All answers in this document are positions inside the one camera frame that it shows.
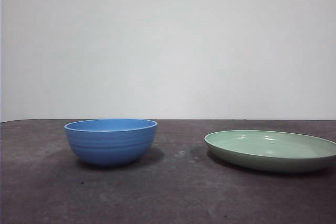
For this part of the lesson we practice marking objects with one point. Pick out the pale green plate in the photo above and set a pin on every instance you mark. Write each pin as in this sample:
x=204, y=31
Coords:
x=265, y=162

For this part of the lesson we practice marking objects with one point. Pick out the dark grey table mat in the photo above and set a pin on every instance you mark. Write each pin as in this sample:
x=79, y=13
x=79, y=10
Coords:
x=168, y=197

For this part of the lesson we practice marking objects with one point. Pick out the blue ribbed bowl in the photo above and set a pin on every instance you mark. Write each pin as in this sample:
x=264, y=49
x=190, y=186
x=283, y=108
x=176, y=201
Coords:
x=110, y=148

